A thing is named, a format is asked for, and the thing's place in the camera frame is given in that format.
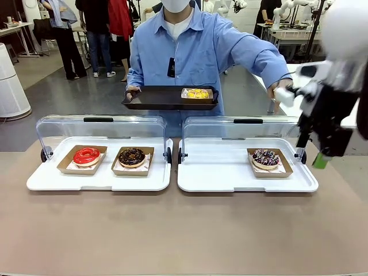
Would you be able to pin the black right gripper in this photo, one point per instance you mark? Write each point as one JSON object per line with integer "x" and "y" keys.
{"x": 333, "y": 123}

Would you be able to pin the dark chocolate sprinkled donut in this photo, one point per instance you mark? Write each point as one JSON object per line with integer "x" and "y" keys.
{"x": 266, "y": 159}

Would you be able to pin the yellow sprinkled donut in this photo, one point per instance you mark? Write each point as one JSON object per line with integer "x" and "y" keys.
{"x": 197, "y": 93}

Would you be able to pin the dark brown serving tray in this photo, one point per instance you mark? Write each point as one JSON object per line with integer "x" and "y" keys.
{"x": 158, "y": 97}

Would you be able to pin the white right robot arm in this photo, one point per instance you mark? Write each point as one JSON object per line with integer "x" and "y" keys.
{"x": 345, "y": 34}

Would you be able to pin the person's left forearm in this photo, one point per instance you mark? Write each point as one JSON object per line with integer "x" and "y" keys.
{"x": 271, "y": 66}

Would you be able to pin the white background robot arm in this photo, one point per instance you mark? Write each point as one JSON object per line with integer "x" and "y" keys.
{"x": 283, "y": 11}

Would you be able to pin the person's right forearm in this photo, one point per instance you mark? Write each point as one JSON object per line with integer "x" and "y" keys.
{"x": 135, "y": 74}

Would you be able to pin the person in blue shirt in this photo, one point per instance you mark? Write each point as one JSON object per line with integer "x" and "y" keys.
{"x": 198, "y": 51}

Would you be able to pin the chocolate donut with nuts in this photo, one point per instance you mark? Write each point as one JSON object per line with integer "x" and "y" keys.
{"x": 125, "y": 159}

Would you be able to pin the red glazed donut in box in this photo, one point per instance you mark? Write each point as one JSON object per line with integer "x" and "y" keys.
{"x": 64, "y": 168}

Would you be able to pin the person's left hand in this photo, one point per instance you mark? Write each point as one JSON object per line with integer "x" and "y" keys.
{"x": 283, "y": 84}

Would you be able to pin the person's right hand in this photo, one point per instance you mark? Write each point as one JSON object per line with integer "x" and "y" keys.
{"x": 132, "y": 91}

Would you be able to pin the black lid hinge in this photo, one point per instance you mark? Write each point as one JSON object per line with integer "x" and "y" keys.
{"x": 169, "y": 155}
{"x": 46, "y": 155}
{"x": 303, "y": 158}
{"x": 180, "y": 155}

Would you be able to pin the white display tray base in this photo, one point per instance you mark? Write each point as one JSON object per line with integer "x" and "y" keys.
{"x": 95, "y": 181}
{"x": 215, "y": 169}

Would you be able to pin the clear display lid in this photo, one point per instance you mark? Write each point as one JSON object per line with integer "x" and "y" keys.
{"x": 212, "y": 129}
{"x": 100, "y": 129}

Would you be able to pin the black tripod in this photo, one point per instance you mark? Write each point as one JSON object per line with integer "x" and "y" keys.
{"x": 314, "y": 28}

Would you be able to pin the bystander in black clothes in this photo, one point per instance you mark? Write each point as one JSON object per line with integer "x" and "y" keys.
{"x": 266, "y": 14}

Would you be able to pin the black clip-on microphone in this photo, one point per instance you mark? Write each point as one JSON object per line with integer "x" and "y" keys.
{"x": 171, "y": 67}

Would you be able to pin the bystander in red top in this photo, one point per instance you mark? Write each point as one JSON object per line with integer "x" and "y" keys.
{"x": 120, "y": 20}

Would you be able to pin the bystander in black t-shirt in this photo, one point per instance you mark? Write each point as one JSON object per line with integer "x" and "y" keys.
{"x": 96, "y": 34}

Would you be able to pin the bystander with light blue shirt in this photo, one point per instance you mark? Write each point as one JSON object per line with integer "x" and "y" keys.
{"x": 64, "y": 37}

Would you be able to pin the black office chair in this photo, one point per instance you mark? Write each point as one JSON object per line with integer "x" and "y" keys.
{"x": 43, "y": 31}

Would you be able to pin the white air purifier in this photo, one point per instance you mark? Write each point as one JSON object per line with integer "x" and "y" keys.
{"x": 11, "y": 86}

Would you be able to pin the white desk with clutter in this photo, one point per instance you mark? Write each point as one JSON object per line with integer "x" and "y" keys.
{"x": 14, "y": 28}

